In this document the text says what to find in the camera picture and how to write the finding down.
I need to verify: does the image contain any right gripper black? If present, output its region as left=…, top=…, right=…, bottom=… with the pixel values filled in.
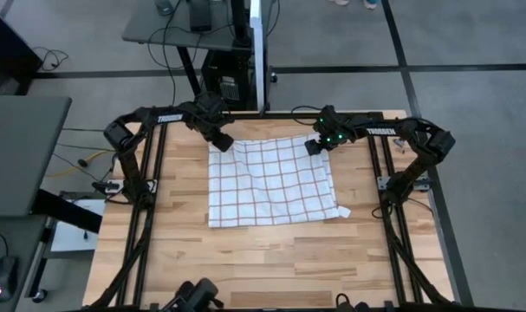
left=304, top=105, right=354, bottom=156

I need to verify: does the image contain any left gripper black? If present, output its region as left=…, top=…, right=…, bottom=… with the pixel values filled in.
left=188, top=92, right=236, bottom=153

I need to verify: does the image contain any white checked kitchen towel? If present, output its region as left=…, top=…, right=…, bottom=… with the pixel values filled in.
left=207, top=133, right=353, bottom=230

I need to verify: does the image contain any black computer tower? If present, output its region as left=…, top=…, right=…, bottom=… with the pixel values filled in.
left=200, top=49, right=257, bottom=112

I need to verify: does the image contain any grey desk with black leg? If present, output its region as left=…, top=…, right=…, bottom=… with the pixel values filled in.
left=122, top=0, right=251, bottom=101

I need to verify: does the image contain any black power adapter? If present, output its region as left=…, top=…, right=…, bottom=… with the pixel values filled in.
left=188, top=0, right=213, bottom=32

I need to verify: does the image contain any small grey desk device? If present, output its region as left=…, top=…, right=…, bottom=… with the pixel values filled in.
left=154, top=0, right=175, bottom=16

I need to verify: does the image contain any black desk foot bar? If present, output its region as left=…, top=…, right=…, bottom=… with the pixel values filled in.
left=31, top=188, right=103, bottom=235

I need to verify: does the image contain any white flat sheet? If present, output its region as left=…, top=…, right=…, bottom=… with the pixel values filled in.
left=49, top=198, right=107, bottom=253

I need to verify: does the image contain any large grey desk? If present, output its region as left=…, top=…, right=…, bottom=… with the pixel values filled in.
left=0, top=95, right=72, bottom=218

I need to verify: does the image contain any black cabinet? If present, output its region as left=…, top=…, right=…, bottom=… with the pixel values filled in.
left=0, top=3, right=43, bottom=96

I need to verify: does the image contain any black computer mouse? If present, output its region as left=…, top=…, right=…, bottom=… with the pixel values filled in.
left=0, top=255, right=20, bottom=303

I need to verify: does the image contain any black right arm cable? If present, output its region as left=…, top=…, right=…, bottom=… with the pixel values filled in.
left=290, top=105, right=323, bottom=127

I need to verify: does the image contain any black metal table frame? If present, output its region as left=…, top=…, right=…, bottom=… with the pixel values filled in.
left=87, top=111, right=454, bottom=312

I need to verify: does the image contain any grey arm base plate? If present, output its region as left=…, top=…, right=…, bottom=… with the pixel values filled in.
left=105, top=179, right=159, bottom=195
left=377, top=175, right=432, bottom=192

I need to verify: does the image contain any long black desk cable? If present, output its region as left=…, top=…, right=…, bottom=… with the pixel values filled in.
left=147, top=0, right=181, bottom=109

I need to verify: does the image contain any white upright camera post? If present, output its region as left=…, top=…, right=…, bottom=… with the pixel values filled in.
left=249, top=0, right=267, bottom=113

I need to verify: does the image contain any black upright post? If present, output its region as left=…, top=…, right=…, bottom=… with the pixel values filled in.
left=231, top=0, right=251, bottom=49

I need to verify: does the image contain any yellow floor cable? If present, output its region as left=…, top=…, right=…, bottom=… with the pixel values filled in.
left=45, top=149, right=117, bottom=179

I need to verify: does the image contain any thin black floor cable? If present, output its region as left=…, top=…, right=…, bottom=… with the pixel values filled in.
left=61, top=127, right=112, bottom=135

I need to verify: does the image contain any black teleoperation leader handle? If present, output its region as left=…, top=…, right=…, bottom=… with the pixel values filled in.
left=162, top=276, right=224, bottom=312
left=334, top=293, right=370, bottom=312

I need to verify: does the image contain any coiled black floor cable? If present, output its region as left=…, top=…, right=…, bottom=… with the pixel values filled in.
left=32, top=46, right=70, bottom=72

